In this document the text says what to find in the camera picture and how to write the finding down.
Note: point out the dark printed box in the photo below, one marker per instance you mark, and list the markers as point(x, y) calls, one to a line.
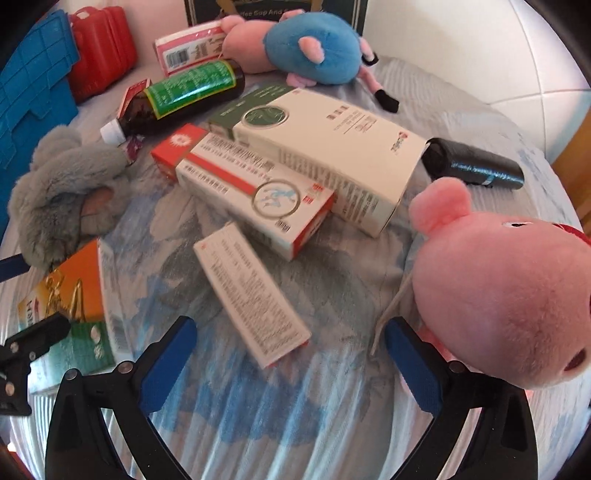
point(203, 11)

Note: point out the red box with sun logo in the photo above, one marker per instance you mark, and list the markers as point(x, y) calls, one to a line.
point(178, 147)

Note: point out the brown bottle with green label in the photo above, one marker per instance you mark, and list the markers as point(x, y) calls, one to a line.
point(184, 90)

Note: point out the grey plush toy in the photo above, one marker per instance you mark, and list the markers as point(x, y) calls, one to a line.
point(55, 184)

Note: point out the wooden headboard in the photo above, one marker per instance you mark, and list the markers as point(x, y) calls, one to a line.
point(577, 161)

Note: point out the slim white medicine box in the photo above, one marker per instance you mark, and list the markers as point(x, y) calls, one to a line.
point(254, 295)

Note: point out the black garbage bag roll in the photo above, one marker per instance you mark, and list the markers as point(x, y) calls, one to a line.
point(475, 166)

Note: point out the blue white printed blanket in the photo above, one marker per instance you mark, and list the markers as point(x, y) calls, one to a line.
point(295, 415)

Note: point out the blue pig plush toy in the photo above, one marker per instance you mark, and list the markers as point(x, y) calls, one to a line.
point(314, 50)

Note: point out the pink pig plush toy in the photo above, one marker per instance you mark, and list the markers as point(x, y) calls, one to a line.
point(489, 295)

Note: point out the orange green box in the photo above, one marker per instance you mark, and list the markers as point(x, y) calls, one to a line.
point(83, 286)

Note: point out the pink tissue pack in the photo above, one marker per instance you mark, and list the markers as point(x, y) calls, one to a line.
point(184, 48)

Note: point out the dark green box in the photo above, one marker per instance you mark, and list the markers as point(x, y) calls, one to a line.
point(240, 108)

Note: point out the large white medicine box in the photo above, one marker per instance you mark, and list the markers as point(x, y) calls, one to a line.
point(351, 152)

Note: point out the red purple packet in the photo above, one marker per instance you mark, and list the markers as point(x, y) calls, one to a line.
point(134, 94)

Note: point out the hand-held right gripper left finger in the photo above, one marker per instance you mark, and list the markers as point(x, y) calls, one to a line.
point(166, 369)

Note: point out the white red medicine box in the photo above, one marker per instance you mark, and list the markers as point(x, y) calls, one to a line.
point(231, 184)

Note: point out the blue plastic storage crate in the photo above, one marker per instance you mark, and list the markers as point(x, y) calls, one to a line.
point(32, 92)

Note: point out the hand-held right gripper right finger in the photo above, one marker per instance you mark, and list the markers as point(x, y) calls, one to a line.
point(413, 369)

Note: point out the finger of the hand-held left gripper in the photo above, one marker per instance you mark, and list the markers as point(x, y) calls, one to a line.
point(9, 268)
point(46, 332)

